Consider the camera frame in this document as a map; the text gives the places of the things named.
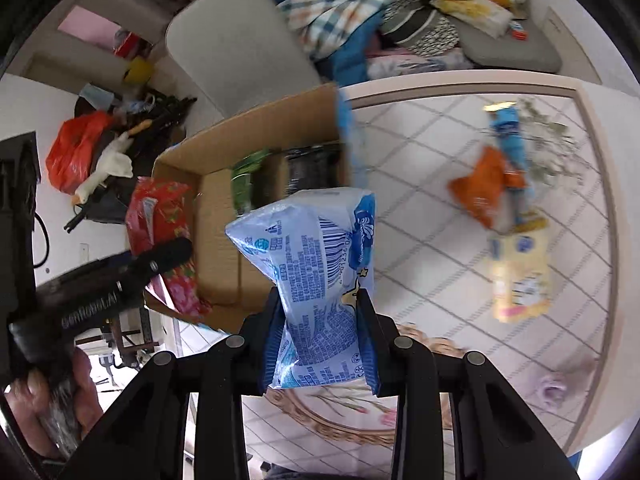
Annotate black striped hat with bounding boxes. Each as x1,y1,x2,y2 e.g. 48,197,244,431
378,0,459,58

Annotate yellow bucket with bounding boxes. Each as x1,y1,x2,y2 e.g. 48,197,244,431
122,56,154,87

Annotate grey cushioned seat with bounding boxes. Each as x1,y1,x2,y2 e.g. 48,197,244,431
448,0,562,74

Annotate green wet wipes pack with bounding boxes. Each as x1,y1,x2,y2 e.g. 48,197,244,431
231,148,271,217

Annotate yellow tissue pack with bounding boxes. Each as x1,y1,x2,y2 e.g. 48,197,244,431
490,216,551,323

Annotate orange plastic bag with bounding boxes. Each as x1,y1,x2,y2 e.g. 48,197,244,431
46,110,114,195

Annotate orange snack packet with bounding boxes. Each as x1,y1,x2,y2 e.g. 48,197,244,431
447,145,527,229

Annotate open cardboard box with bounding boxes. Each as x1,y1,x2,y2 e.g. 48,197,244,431
145,84,349,333

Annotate person's left hand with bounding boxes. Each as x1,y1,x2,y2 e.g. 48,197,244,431
4,348,103,458

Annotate light blue tissue pack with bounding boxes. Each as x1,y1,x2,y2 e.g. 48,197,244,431
226,188,376,389

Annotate black snack packet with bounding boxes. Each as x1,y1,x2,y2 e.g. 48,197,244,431
285,142,343,195

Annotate black stroller frame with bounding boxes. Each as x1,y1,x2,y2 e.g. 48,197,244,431
63,90,198,233

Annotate blue tube packet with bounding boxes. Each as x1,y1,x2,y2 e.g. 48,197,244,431
483,101,534,224

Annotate white goose plush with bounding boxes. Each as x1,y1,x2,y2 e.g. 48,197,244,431
72,119,152,206

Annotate grey chair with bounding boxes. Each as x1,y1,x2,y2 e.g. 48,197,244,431
165,0,321,136

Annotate yellow snack box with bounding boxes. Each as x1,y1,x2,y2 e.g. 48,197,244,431
431,0,513,38

